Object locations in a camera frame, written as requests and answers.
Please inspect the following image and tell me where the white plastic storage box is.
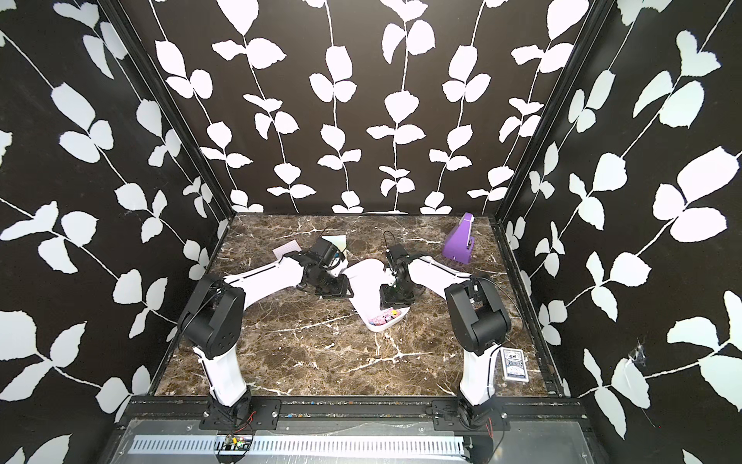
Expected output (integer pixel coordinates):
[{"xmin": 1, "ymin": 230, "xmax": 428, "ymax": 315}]
[{"xmin": 342, "ymin": 258, "xmax": 411, "ymax": 333}]

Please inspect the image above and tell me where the blue playing card box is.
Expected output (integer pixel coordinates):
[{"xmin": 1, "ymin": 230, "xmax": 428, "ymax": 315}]
[{"xmin": 500, "ymin": 348, "xmax": 529, "ymax": 383}]

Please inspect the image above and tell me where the white perforated cable duct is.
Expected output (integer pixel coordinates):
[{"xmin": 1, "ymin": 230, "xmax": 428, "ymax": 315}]
[{"xmin": 126, "ymin": 435, "xmax": 468, "ymax": 458}]

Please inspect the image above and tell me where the purple plastic stand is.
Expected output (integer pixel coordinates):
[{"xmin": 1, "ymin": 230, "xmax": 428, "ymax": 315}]
[{"xmin": 442, "ymin": 213, "xmax": 475, "ymax": 264}]

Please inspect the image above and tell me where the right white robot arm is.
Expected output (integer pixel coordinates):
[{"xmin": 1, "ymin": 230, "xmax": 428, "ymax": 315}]
[{"xmin": 380, "ymin": 245, "xmax": 512, "ymax": 406}]

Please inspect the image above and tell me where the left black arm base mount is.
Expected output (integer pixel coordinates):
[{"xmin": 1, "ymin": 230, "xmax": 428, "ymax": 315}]
[{"xmin": 199, "ymin": 397, "xmax": 281, "ymax": 433}]

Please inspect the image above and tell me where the small circuit board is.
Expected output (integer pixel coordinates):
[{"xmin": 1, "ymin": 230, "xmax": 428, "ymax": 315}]
[{"xmin": 218, "ymin": 435, "xmax": 252, "ymax": 454}]

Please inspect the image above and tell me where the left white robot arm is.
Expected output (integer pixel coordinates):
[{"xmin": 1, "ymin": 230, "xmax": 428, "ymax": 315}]
[{"xmin": 178, "ymin": 238, "xmax": 354, "ymax": 408}]

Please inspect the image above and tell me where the white sticker sheet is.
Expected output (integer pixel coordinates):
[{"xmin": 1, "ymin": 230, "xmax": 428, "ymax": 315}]
[{"xmin": 323, "ymin": 235, "xmax": 347, "ymax": 253}]

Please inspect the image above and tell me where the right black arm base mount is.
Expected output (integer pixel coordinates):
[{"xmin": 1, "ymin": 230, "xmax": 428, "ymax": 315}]
[{"xmin": 425, "ymin": 397, "xmax": 510, "ymax": 434}]

